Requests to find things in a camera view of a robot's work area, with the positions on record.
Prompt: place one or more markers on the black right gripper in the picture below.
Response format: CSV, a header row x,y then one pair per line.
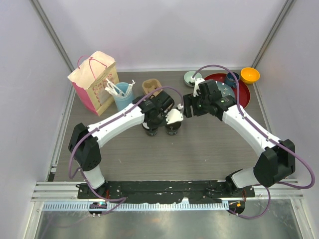
x,y
189,100

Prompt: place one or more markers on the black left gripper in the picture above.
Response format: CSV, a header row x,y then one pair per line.
x,y
163,113

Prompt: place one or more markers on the black paper coffee cup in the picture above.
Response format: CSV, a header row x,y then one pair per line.
x,y
172,129

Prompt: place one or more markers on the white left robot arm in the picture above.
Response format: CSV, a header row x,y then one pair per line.
x,y
86,141

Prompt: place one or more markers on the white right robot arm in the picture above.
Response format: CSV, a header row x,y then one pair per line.
x,y
273,164

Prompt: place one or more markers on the dark blue ceramic plate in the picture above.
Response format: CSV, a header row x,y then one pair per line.
x,y
225,89

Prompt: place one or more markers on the brown cardboard cup carrier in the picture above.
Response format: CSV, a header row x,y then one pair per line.
x,y
150,85

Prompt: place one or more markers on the dark blue ceramic mug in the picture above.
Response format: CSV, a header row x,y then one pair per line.
x,y
230,79

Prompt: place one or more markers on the light blue straw cup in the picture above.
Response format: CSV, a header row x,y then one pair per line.
x,y
121,103

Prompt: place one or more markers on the mint green ceramic bowl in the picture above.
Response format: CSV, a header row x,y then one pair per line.
x,y
189,78

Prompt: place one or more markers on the red round tray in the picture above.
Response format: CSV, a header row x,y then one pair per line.
x,y
243,88

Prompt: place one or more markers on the orange bowl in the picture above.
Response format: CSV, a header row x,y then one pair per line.
x,y
249,75

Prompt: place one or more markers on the pink kraft paper bag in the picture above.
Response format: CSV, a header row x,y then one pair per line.
x,y
90,78

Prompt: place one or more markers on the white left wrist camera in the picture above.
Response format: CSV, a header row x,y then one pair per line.
x,y
175,115

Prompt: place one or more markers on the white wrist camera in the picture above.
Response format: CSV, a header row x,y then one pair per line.
x,y
196,90
175,115

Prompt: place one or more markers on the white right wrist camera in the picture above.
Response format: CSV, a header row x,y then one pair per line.
x,y
196,90

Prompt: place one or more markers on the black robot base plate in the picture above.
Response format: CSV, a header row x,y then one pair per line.
x,y
169,192

